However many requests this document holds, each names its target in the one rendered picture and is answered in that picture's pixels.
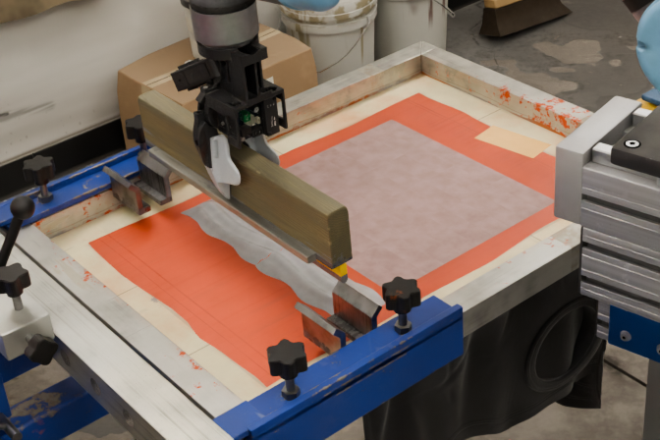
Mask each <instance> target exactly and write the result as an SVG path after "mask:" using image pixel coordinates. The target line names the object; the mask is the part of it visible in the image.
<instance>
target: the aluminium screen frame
mask: <svg viewBox="0 0 660 440"><path fill-rule="evenodd" d="M419 74H424V75H426V76H428V77H431V78H433V79H435V80H437V81H439V82H441V83H444V84H447V85H449V86H451V87H453V88H456V89H458V90H460V91H462V92H465V93H467V94H469V95H471V96H473V97H476V98H478V99H480V100H482V101H485V102H487V103H489V104H491V105H494V106H496V107H498V108H500V109H503V110H505V111H507V112H509V113H512V114H514V115H516V116H518V117H521V118H523V119H525V120H527V121H529V122H531V123H533V124H535V125H537V126H540V127H542V128H544V129H546V130H549V131H551V132H553V133H555V134H558V135H560V136H562V137H564V138H566V137H567V136H568V135H569V134H571V133H572V132H573V131H574V130H575V129H577V128H578V127H579V126H580V125H581V124H583V123H584V122H585V121H586V120H587V119H589V118H590V117H591V116H592V115H593V114H594V113H592V112H590V111H588V110H585V109H583V108H581V107H578V106H576V105H574V104H572V103H570V102H567V101H565V100H563V99H560V98H558V97H555V96H553V95H551V94H548V93H546V92H543V91H541V90H539V89H536V88H534V87H532V86H529V85H527V84H524V83H522V82H518V81H516V80H513V79H511V78H509V77H506V76H504V75H502V74H499V73H497V72H494V71H492V70H490V69H487V68H485V67H483V66H480V65H478V64H475V63H473V62H472V61H469V60H467V59H464V58H462V57H460V56H457V55H455V54H453V53H450V52H448V51H445V50H443V49H441V48H438V47H436V46H434V45H431V44H429V43H426V42H424V41H421V42H418V43H416V44H414V45H411V46H409V47H407V48H404V49H402V50H400V51H397V52H395V53H393V54H390V55H388V56H386V57H383V58H381V59H379V60H376V61H374V62H372V63H369V64H367V65H365V66H362V67H360V68H358V69H355V70H353V71H351V72H348V73H346V74H344V75H341V76H339V77H338V78H335V79H333V80H331V81H328V82H325V83H322V84H320V85H318V86H315V87H313V88H311V89H308V90H306V91H304V92H301V93H299V94H297V95H294V96H292V97H290V98H287V99H285V102H286V112H287V121H288V129H285V128H283V127H281V126H280V132H279V133H277V134H275V135H272V136H270V137H268V136H265V138H266V140H267V142H269V141H270V140H272V139H275V138H278V137H280V136H283V135H285V134H287V133H289V132H292V131H294V130H296V129H298V128H301V127H303V126H305V125H307V124H309V123H312V122H314V121H316V120H318V119H321V118H323V117H325V116H327V115H330V114H332V113H334V112H336V111H339V110H341V109H343V108H345V107H348V106H350V105H352V104H354V103H357V102H359V101H361V100H363V99H365V98H367V97H369V96H371V95H373V94H376V93H378V92H380V91H382V90H385V89H387V88H389V87H391V86H394V85H396V84H398V83H402V82H404V81H406V80H408V79H410V78H413V77H415V76H417V75H419ZM123 206H125V204H124V203H122V202H121V201H120V200H118V199H117V198H116V197H114V196H113V192H112V189H109V190H107V191H105V192H101V193H99V194H97V195H94V196H92V197H90V198H87V199H85V200H83V201H80V202H78V203H76V204H74V205H71V206H69V207H67V208H64V209H62V210H60V211H57V212H55V213H53V214H51V215H48V216H46V217H44V218H41V219H39V220H37V221H35V222H32V223H30V224H28V225H25V226H23V227H22V228H21V230H20V232H19V234H18V236H17V239H16V241H15V244H14V246H15V247H16V248H18V249H19V250H20V251H21V252H22V253H23V254H25V255H26V256H27V257H28V258H29V259H30V260H31V261H32V262H34V263H35V264H36V265H37V266H38V267H39V268H40V269H42V270H43V271H44V272H45V273H46V274H47V275H48V276H49V277H51V278H52V279H53V280H54V281H55V282H56V283H57V284H59V285H60V286H61V287H62V288H63V289H64V290H65V291H66V292H68V293H69V294H70V295H71V296H72V297H73V298H74V299H76V300H77V301H78V302H79V303H80V304H81V305H82V306H84V307H85V308H86V309H87V310H88V311H89V312H90V313H91V314H93V315H94V316H95V317H96V318H97V319H98V320H99V321H101V322H102V323H103V324H104V325H105V326H106V327H107V328H108V329H110V330H111V331H112V332H113V333H114V334H115V335H116V336H118V337H119V338H120V339H121V340H122V341H123V342H124V343H125V344H127V345H128V346H129V347H130V348H131V349H132V350H133V351H135V352H136V353H137V354H138V355H139V356H140V357H141V358H143V359H144V360H145V361H146V362H147V363H148V364H149V365H151V366H152V367H153V368H154V369H155V370H156V371H157V372H158V373H160V374H161V375H162V376H163V377H164V378H165V379H166V380H168V381H169V382H170V383H171V384H172V385H173V386H174V387H175V388H177V389H178V390H179V391H180V392H181V393H182V394H183V395H184V396H186V397H187V398H188V399H189V400H190V401H191V402H192V403H194V404H195V405H196V406H197V407H198V408H199V409H200V410H201V411H203V412H204V413H205V414H206V415H207V416H208V417H210V418H211V419H213V418H215V417H217V416H218V415H220V414H222V413H224V412H226V411H228V410H230V409H231V408H233V407H235V406H237V405H238V404H240V403H242V402H243V400H241V399H240V398H239V397H238V396H237V395H236V394H234V393H233V392H232V391H231V390H230V389H228V388H227V387H226V386H225V385H224V384H222V383H221V382H220V381H219V380H218V379H216V378H215V377H214V376H213V375H212V374H210V373H209V372H208V371H207V370H206V369H205V368H203V367H202V366H201V365H200V364H199V363H197V362H196V361H195V360H194V359H193V358H191V357H190V356H189V355H188V354H186V353H185V352H184V351H183V350H182V349H180V348H179V347H178V346H177V345H176V344H174V343H173V342H172V341H171V340H170V339H169V338H167V337H166V336H165V335H164V334H163V333H161V332H160V331H159V330H158V329H157V328H155V327H154V326H153V325H152V324H151V323H149V322H148V321H147V320H146V319H145V318H143V317H142V316H141V315H140V314H139V313H138V312H136V311H135V310H134V309H133V308H132V307H130V306H129V305H128V304H127V303H126V302H124V301H123V300H122V299H121V298H119V297H118V296H117V295H116V294H115V293H113V292H112V291H111V290H110V289H109V288H107V287H106V286H105V285H104V284H103V283H102V282H100V281H99V280H98V279H97V278H96V277H94V276H93V275H92V274H91V273H90V272H88V271H87V270H86V269H85V268H84V267H82V266H81V265H80V264H79V263H78V262H76V261H75V260H74V259H73V258H72V257H71V256H69V255H68V254H67V253H66V252H65V251H63V250H62V249H61V248H60V247H58V246H57V245H56V244H55V243H54V242H52V241H51V240H50V239H52V238H54V237H57V236H59V235H61V234H63V233H66V232H68V231H70V230H72V229H75V228H77V227H79V226H80V225H83V224H85V223H87V222H89V221H92V220H94V219H96V218H98V217H101V216H103V215H105V214H107V213H110V212H112V211H114V210H116V209H119V208H121V207H123ZM580 228H581V225H580V224H576V223H572V224H570V225H569V226H567V227H565V228H563V229H562V230H560V231H558V232H556V233H555V234H553V235H551V236H549V237H548V238H546V239H544V240H543V241H541V242H539V243H537V244H536V245H534V246H532V247H530V248H528V249H526V250H525V251H523V252H521V253H519V254H518V255H516V256H514V257H512V258H511V259H509V260H507V261H506V262H504V263H502V264H500V265H499V266H497V267H495V268H493V269H492V270H490V271H488V272H486V273H485V274H483V275H481V276H480V277H478V278H476V279H474V280H473V281H471V282H469V283H467V284H466V285H464V286H462V287H461V288H459V289H457V290H456V291H455V292H453V293H451V294H449V295H448V296H446V297H444V298H443V299H441V300H442V301H443V302H445V303H447V304H449V305H450V306H453V305H455V304H459V305H461V306H462V307H463V330H464V337H465V336H467V335H468V334H470V333H472V332H473V331H475V330H476V329H478V328H480V327H481V326H483V325H485V324H486V323H488V322H490V321H491V320H493V319H495V318H496V317H498V316H500V315H501V314H503V313H504V312H506V311H508V310H509V309H511V308H513V307H514V306H516V305H518V304H519V303H522V302H523V301H525V300H527V299H528V298H530V297H531V296H533V295H535V294H536V293H538V292H540V291H541V290H543V289H545V288H546V287H548V286H550V285H551V284H553V283H554V282H556V281H558V280H559V279H561V278H563V277H564V276H566V275H568V274H569V273H571V272H573V271H574V270H576V269H578V268H579V247H580Z"/></svg>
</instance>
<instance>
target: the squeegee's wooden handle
mask: <svg viewBox="0 0 660 440"><path fill-rule="evenodd" d="M137 102H138V107H139V112H140V116H141V121H142V127H143V132H144V137H145V142H146V145H148V146H149V147H151V148H152V147H154V146H157V147H159V148H160V149H162V150H163V151H165V152H166V153H168V154H169V155H171V156H172V157H174V158H175V159H177V160H178V161H180V162H181V163H183V164H184V165H186V166H187V167H189V168H190V169H192V170H193V171H194V172H196V173H197V174H199V176H201V177H202V178H204V179H205V180H207V181H208V182H210V183H211V184H213V185H214V183H213V182H212V180H211V178H210V176H209V174H208V172H207V170H206V168H205V166H204V164H203V163H202V161H201V159H200V157H199V154H198V152H197V150H196V147H195V145H194V142H193V122H194V116H193V113H192V112H191V111H189V110H187V109H186V108H184V107H182V106H181V105H179V104H177V103H176V102H174V101H173V100H171V99H169V98H168V97H166V96H164V95H163V94H161V93H159V92H158V91H156V90H151V91H148V92H146V93H144V94H141V95H140V96H139V97H138V100H137ZM229 145H230V156H231V159H232V161H233V163H234V164H235V166H236V167H237V169H238V170H239V172H240V175H241V183H240V184H239V185H238V186H234V185H231V197H233V198H234V199H236V200H237V201H239V202H240V203H242V204H243V205H245V206H246V207H248V208H249V209H251V210H252V211H254V212H255V213H257V214H258V215H260V216H261V217H263V218H264V219H266V220H267V221H269V222H270V223H272V224H273V225H275V226H276V227H278V228H279V229H281V230H282V231H284V232H285V233H287V234H288V235H290V236H291V237H293V238H294V239H296V240H297V241H299V242H300V243H302V244H303V245H305V246H306V247H308V248H310V249H311V250H313V251H314V252H316V259H317V260H319V261H320V262H321V263H323V264H324V265H326V266H327V267H329V268H330V269H332V270H333V269H334V268H336V267H338V266H340V265H342V264H344V263H345V262H347V261H349V260H351V259H353V255H352V244H351V233H350V222H349V212H348V208H347V207H346V206H345V205H343V204H342V203H340V202H339V201H337V200H335V199H334V198H332V197H330V196H329V195H327V194H325V193H324V192H321V191H320V190H318V189H317V188H315V187H313V186H312V185H310V184H308V183H307V182H305V181H303V180H302V179H300V178H299V177H297V176H295V175H294V174H292V173H290V172H289V171H287V170H285V169H284V168H282V167H280V166H279V165H277V164H276V163H274V162H272V161H271V160H269V159H267V158H266V157H264V156H262V155H261V154H259V153H257V152H256V151H254V150H253V149H251V148H249V147H248V146H246V145H244V144H243V143H242V149H238V148H236V147H234V146H232V145H231V144H229ZM214 186H215V185H214Z"/></svg>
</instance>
